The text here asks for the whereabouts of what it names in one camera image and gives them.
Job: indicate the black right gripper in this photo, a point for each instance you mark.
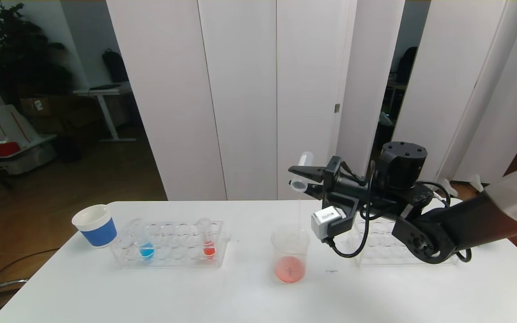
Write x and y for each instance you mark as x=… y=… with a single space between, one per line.
x=332 y=178

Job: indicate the test tube with red liquid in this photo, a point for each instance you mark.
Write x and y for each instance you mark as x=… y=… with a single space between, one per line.
x=209 y=249
x=303 y=162

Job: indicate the clear glass beaker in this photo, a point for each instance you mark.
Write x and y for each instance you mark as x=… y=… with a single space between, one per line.
x=290 y=269

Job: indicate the clear acrylic test tube rack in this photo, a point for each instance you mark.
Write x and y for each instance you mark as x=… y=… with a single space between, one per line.
x=173 y=251
x=382 y=252

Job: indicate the test tube with blue liquid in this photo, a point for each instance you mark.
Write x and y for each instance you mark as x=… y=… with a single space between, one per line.
x=146 y=251

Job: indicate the white partition panel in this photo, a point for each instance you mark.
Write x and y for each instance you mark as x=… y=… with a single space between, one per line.
x=366 y=89
x=501 y=112
x=429 y=89

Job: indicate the blue and white paper cup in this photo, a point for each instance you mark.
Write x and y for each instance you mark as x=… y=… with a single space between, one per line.
x=99 y=233

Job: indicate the white standing desk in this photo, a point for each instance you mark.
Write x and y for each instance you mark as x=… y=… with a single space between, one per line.
x=103 y=92

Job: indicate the black backpack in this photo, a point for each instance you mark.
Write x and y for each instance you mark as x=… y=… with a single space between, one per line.
x=115 y=67

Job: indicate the brown cardboard box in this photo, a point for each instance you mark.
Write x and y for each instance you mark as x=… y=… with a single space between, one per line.
x=38 y=107

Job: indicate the white wheeled machine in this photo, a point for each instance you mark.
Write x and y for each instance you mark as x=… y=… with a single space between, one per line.
x=20 y=130

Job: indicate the dark green potted plant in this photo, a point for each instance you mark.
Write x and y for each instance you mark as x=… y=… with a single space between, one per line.
x=20 y=54

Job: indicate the grey metal frame bar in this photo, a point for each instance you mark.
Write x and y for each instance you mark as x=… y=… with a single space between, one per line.
x=2 y=285

